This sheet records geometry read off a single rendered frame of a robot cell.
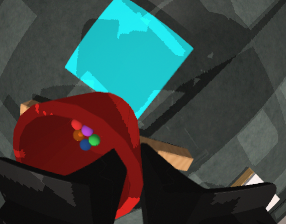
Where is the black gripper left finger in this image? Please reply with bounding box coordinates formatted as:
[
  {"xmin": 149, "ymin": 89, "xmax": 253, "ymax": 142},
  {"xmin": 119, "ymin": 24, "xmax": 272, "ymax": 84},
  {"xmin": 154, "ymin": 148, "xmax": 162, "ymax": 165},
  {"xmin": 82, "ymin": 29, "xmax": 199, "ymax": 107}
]
[{"xmin": 0, "ymin": 148, "xmax": 127, "ymax": 224}]

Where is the purple marble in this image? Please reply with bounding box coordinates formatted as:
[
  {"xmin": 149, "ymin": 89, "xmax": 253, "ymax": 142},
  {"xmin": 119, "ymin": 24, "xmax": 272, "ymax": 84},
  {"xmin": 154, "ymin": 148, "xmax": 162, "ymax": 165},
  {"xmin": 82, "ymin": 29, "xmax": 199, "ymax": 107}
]
[{"xmin": 82, "ymin": 125, "xmax": 94, "ymax": 137}]

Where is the tan wooden flat bar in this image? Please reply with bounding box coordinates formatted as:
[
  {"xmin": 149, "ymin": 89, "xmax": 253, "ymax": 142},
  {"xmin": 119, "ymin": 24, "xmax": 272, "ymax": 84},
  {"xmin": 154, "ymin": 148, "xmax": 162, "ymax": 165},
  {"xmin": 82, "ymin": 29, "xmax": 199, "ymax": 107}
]
[{"xmin": 21, "ymin": 100, "xmax": 194, "ymax": 172}]

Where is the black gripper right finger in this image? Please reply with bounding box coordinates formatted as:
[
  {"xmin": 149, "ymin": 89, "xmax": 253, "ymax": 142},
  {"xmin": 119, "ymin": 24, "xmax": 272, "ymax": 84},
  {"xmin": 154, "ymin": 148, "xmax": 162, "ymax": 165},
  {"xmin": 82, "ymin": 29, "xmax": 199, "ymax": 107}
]
[{"xmin": 140, "ymin": 143, "xmax": 277, "ymax": 224}]

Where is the green marble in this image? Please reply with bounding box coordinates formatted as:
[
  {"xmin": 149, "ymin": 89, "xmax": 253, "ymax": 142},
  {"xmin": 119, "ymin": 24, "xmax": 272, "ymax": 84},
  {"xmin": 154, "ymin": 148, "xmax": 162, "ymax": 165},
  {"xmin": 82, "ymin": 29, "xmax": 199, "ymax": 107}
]
[{"xmin": 88, "ymin": 135, "xmax": 100, "ymax": 145}]

